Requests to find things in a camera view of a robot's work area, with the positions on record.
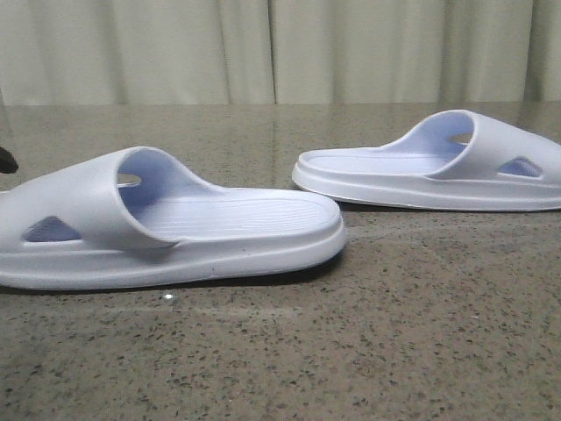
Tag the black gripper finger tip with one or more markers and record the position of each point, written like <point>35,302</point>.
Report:
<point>8,164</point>

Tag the light blue slipper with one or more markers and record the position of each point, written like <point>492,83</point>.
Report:
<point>453,160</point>
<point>138,217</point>

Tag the beige background curtain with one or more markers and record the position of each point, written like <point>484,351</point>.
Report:
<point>297,52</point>

